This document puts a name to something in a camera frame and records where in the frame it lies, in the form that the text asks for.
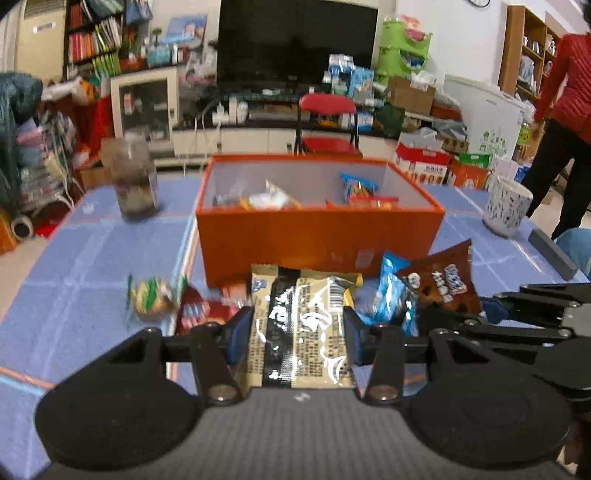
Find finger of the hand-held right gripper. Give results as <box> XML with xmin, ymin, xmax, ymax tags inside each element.
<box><xmin>429</xmin><ymin>318</ymin><xmax>571</xmax><ymax>354</ymax></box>
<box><xmin>479</xmin><ymin>282</ymin><xmax>591</xmax><ymax>328</ymax></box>

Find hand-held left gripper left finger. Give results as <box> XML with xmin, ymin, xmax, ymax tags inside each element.
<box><xmin>108</xmin><ymin>305</ymin><xmax>254</xmax><ymax>407</ymax></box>

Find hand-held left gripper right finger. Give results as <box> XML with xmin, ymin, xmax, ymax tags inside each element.
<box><xmin>342</xmin><ymin>305</ymin><xmax>490</xmax><ymax>407</ymax></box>

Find beige and black snack packet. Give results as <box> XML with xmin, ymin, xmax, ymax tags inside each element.
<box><xmin>245</xmin><ymin>264</ymin><xmax>363</xmax><ymax>388</ymax></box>

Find brown snack packet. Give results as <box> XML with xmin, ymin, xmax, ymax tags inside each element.
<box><xmin>397</xmin><ymin>239</ymin><xmax>481</xmax><ymax>319</ymax></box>

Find orange cardboard box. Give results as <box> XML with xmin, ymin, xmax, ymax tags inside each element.
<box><xmin>195</xmin><ymin>154</ymin><xmax>445</xmax><ymax>288</ymax></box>

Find blue colourful snack packet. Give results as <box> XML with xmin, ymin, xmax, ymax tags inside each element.
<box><xmin>339</xmin><ymin>173</ymin><xmax>380</xmax><ymax>204</ymax></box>

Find blue and white snack packet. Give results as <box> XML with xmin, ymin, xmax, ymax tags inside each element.
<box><xmin>365</xmin><ymin>251</ymin><xmax>419</xmax><ymax>337</ymax></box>

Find blue denim cloth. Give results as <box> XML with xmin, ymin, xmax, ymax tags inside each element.
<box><xmin>556</xmin><ymin>227</ymin><xmax>591</xmax><ymax>278</ymax></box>

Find grey rectangular block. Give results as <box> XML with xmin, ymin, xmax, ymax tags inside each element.
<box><xmin>527</xmin><ymin>228</ymin><xmax>580</xmax><ymax>281</ymax></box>

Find green round wrapped snack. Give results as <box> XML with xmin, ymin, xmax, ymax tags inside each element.
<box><xmin>127</xmin><ymin>273</ymin><xmax>185</xmax><ymax>323</ymax></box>

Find white patterned mug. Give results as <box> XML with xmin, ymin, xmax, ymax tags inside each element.
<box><xmin>482</xmin><ymin>175</ymin><xmax>534</xmax><ymax>238</ymax></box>

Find red and orange snack packet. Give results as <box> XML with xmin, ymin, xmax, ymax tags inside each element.
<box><xmin>325</xmin><ymin>195</ymin><xmax>400</xmax><ymax>210</ymax></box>

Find orange and green gift box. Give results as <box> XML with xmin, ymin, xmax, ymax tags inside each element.
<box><xmin>448</xmin><ymin>151</ymin><xmax>492</xmax><ymax>190</ymax></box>

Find yellow snack packet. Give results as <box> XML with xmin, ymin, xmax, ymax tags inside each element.
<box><xmin>240</xmin><ymin>180</ymin><xmax>303</xmax><ymax>210</ymax></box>

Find red and white gift box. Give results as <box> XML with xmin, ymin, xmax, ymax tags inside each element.
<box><xmin>393</xmin><ymin>141</ymin><xmax>451</xmax><ymax>185</ymax></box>

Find blue checked tablecloth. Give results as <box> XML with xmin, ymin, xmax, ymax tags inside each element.
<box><xmin>0</xmin><ymin>178</ymin><xmax>591</xmax><ymax>480</ymax></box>

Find clear glass jar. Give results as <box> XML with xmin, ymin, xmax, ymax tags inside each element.
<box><xmin>99</xmin><ymin>136</ymin><xmax>161</xmax><ymax>221</ymax></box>

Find grey plastic bag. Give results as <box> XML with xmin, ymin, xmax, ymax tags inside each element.
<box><xmin>434</xmin><ymin>117</ymin><xmax>467</xmax><ymax>139</ymax></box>

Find white television stand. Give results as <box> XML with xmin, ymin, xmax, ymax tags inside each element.
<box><xmin>173</xmin><ymin>88</ymin><xmax>398</xmax><ymax>160</ymax></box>

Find dark green bag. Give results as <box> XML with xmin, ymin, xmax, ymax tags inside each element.
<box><xmin>374</xmin><ymin>104</ymin><xmax>406</xmax><ymax>139</ymax></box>

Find white containers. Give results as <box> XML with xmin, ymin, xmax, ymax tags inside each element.
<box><xmin>228</xmin><ymin>97</ymin><xmax>250</xmax><ymax>123</ymax></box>

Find red folding chair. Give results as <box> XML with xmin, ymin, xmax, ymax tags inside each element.
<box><xmin>293</xmin><ymin>92</ymin><xmax>363</xmax><ymax>160</ymax></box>

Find large brown cardboard box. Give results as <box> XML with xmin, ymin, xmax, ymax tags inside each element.
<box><xmin>388</xmin><ymin>76</ymin><xmax>437</xmax><ymax>116</ymax></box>

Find white glass-door cabinet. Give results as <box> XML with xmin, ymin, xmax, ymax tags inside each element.
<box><xmin>110</xmin><ymin>67</ymin><xmax>178</xmax><ymax>158</ymax></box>

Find light blue snack bag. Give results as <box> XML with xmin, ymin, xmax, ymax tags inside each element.
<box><xmin>348</xmin><ymin>67</ymin><xmax>375</xmax><ymax>100</ymax></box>

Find tape roll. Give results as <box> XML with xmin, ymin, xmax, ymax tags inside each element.
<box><xmin>10</xmin><ymin>215</ymin><xmax>35</xmax><ymax>241</ymax></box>

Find red cloth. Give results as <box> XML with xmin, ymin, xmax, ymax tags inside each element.
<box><xmin>76</xmin><ymin>92</ymin><xmax>112</xmax><ymax>167</ymax></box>

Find orange crate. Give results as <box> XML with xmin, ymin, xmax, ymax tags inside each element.
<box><xmin>0</xmin><ymin>210</ymin><xmax>17</xmax><ymax>254</ymax></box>

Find blue and white carton pack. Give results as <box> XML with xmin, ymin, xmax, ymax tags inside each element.
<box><xmin>328</xmin><ymin>53</ymin><xmax>354</xmax><ymax>93</ymax></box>

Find wooden shelf unit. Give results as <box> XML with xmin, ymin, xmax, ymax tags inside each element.
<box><xmin>499</xmin><ymin>4</ymin><xmax>561</xmax><ymax>100</ymax></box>

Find pile of colourful clothes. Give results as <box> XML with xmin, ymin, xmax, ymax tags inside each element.
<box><xmin>14</xmin><ymin>111</ymin><xmax>77</xmax><ymax>208</ymax></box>

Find green storage bins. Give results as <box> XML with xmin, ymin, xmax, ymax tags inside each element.
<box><xmin>378</xmin><ymin>16</ymin><xmax>432</xmax><ymax>86</ymax></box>

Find black television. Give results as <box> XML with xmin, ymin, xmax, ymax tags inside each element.
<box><xmin>217</xmin><ymin>0</ymin><xmax>379</xmax><ymax>90</ymax></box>

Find blue picture box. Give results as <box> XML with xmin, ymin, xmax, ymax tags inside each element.
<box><xmin>161</xmin><ymin>15</ymin><xmax>208</xmax><ymax>47</ymax></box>

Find dark teal puffer jacket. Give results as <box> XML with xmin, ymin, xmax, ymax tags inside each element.
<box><xmin>0</xmin><ymin>71</ymin><xmax>44</xmax><ymax>213</ymax></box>

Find dark bookshelf with books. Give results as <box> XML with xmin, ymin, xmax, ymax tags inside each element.
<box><xmin>62</xmin><ymin>0</ymin><xmax>130</xmax><ymax>79</ymax></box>

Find beige standing air conditioner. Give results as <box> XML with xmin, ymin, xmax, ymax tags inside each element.
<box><xmin>14</xmin><ymin>0</ymin><xmax>68</xmax><ymax>77</ymax></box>

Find white power strip with cables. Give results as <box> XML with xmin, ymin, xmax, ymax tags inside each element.
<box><xmin>182</xmin><ymin>99</ymin><xmax>228</xmax><ymax>172</ymax></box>

